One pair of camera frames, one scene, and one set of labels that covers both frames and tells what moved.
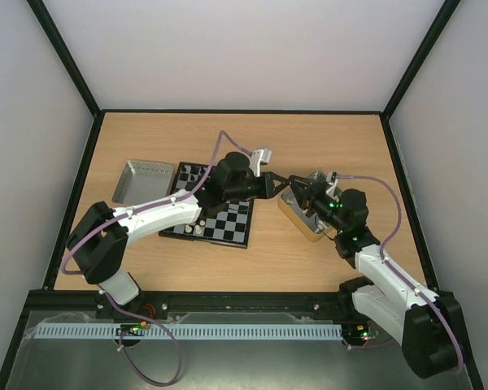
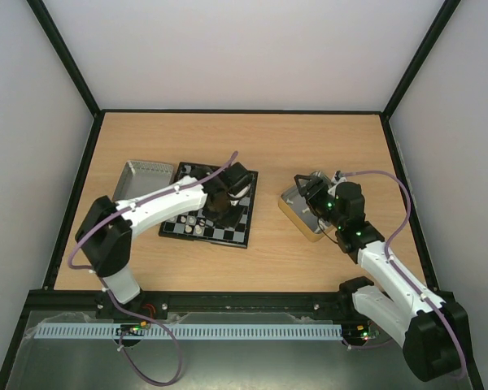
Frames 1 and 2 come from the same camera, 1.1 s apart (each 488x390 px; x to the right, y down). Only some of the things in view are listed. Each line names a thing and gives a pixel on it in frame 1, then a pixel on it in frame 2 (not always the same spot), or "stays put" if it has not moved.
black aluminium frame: [52, 300] stays put
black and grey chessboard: [228, 225] stays put
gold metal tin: [293, 207] stays put
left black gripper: [268, 190] -> [233, 222]
